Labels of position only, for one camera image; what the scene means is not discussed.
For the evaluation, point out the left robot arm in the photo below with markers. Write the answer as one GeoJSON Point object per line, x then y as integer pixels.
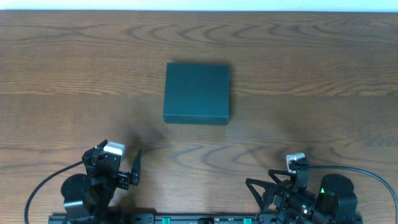
{"type": "Point", "coordinates": [87, 196]}

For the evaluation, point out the black gift box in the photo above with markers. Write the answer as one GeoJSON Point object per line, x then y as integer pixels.
{"type": "Point", "coordinates": [196, 93]}

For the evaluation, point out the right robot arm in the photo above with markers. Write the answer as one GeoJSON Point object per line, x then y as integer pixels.
{"type": "Point", "coordinates": [335, 200]}

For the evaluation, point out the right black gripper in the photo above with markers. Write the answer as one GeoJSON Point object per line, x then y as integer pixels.
{"type": "Point", "coordinates": [278, 193]}

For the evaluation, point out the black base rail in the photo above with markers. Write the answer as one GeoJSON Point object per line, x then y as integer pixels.
{"type": "Point", "coordinates": [148, 218]}

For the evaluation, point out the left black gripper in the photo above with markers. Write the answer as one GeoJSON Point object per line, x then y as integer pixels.
{"type": "Point", "coordinates": [123, 180]}

